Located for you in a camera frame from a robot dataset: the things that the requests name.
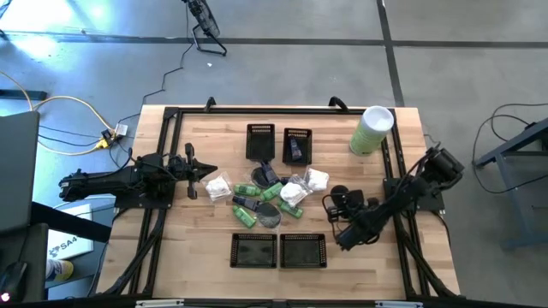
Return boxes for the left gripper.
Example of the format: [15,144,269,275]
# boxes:
[169,143,218,201]

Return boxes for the clear bag of cotton balls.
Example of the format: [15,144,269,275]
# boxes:
[202,171,234,203]
[304,167,331,193]
[279,174,313,209]

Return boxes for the small green bottle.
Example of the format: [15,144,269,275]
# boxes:
[231,204,259,229]
[259,181,285,203]
[277,199,305,220]
[233,183,263,198]

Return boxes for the black slotted plastic basket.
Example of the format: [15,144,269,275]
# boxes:
[282,127,313,167]
[245,123,277,162]
[229,233,279,270]
[279,233,329,270]

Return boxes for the green wipes canister white lid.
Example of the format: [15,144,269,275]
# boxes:
[348,105,396,157]

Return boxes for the black desk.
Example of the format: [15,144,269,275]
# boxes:
[0,200,113,303]

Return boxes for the black floor fan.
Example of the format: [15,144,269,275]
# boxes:
[182,0,229,57]

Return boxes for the white cardboard box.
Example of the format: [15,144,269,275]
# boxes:
[45,203,95,261]

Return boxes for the blue-grey metal table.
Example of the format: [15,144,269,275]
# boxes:
[472,117,548,252]

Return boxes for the yellow and white can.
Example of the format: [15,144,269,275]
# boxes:
[45,258,74,283]

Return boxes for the dark grey monitor panel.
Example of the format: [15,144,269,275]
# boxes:
[0,110,41,235]

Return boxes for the black floor bar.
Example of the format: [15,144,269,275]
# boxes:
[0,89,48,102]

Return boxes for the black computer mouse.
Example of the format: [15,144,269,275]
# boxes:
[0,261,28,303]

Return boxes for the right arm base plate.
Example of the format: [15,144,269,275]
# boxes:
[383,177,446,214]

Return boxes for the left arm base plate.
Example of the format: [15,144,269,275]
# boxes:
[114,170,177,210]

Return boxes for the black fan cable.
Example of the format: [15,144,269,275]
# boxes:
[109,3,192,142]

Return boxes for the silver bracket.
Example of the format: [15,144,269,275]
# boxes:
[375,300,425,308]
[135,299,186,308]

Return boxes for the black floor cable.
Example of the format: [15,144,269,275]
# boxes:
[470,102,548,196]

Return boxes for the yellow floor cable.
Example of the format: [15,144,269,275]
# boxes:
[0,70,117,156]

